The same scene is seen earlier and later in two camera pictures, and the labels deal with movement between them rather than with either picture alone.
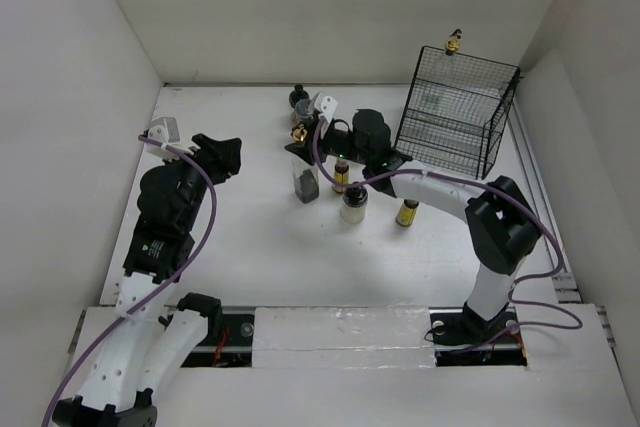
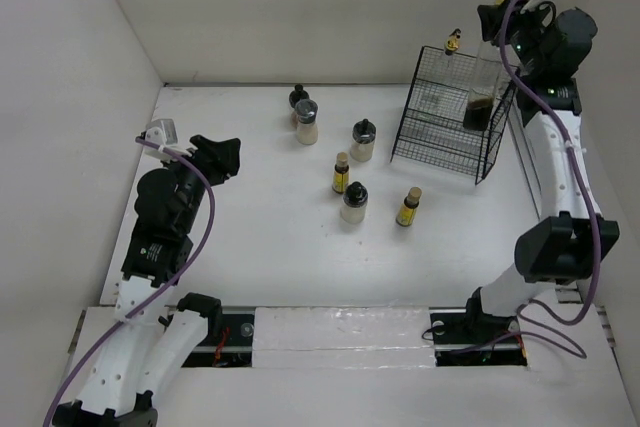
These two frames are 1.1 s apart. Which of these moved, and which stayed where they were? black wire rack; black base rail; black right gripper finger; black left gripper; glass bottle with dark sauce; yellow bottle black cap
Moved: black right gripper finger; glass bottle with dark sauce
Stayed: black left gripper; black wire rack; yellow bottle black cap; black base rail
